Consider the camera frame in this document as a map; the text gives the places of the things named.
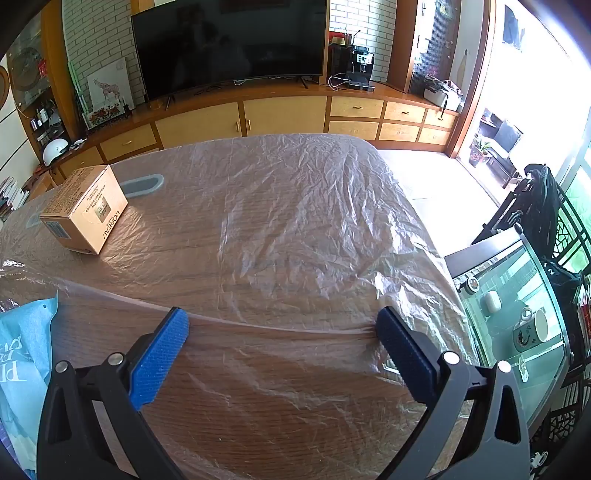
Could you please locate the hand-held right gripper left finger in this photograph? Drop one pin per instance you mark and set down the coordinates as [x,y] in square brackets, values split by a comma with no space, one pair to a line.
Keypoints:
[159,357]

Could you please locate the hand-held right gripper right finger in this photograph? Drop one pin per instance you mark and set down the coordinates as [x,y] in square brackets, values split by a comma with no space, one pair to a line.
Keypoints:
[406,355]

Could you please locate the light blue fabric bag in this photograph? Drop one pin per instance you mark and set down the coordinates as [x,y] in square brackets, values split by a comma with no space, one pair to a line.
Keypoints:
[23,350]

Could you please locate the white earbud case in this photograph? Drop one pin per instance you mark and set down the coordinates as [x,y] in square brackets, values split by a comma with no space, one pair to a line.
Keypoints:
[491,303]

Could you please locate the glass top side table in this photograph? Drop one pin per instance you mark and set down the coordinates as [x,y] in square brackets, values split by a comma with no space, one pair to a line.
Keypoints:
[503,295]

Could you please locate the white mug with dark print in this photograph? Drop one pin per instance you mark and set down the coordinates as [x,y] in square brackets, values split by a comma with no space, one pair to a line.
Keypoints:
[531,330]

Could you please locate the tan cardboard box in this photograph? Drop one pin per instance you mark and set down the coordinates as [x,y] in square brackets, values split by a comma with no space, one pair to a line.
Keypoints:
[83,207]

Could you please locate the black jacket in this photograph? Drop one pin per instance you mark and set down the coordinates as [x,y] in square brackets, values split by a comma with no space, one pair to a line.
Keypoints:
[549,212]

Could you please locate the dark carved wooden chair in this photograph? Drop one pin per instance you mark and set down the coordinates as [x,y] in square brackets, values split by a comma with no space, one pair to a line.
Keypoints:
[568,230]

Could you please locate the potted plant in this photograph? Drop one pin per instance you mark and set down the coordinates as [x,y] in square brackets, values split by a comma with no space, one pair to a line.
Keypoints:
[480,152]

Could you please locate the stack of books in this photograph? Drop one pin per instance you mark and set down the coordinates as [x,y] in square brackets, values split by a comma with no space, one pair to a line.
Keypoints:
[11,198]

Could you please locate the white helmet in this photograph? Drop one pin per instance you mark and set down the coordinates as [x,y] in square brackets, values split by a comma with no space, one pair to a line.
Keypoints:
[54,148]

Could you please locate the dark balcony sofa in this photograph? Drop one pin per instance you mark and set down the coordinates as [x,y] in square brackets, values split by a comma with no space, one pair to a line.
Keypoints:
[505,138]

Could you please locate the long wooden media cabinet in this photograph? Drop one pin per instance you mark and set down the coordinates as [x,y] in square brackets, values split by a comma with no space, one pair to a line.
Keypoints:
[198,122]

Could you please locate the red flower picture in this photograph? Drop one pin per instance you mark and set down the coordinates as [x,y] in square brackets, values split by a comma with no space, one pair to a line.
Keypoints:
[104,115]

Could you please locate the giraffe picture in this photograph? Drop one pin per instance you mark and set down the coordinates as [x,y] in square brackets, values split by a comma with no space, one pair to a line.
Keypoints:
[108,87]

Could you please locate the black coffee machine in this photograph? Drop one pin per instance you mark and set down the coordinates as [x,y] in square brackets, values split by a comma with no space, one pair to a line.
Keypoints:
[360,64]

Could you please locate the glass display cabinet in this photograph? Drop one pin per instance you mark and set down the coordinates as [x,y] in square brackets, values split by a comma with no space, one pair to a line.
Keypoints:
[37,83]

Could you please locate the dark glass door cabinet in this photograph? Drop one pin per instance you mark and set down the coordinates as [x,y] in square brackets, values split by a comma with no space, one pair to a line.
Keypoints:
[434,41]

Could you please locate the black flat screen television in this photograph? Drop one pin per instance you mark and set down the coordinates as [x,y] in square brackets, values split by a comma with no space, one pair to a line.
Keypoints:
[231,41]

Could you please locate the round framed wall plate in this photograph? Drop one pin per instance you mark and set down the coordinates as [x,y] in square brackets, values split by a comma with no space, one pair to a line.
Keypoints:
[3,85]

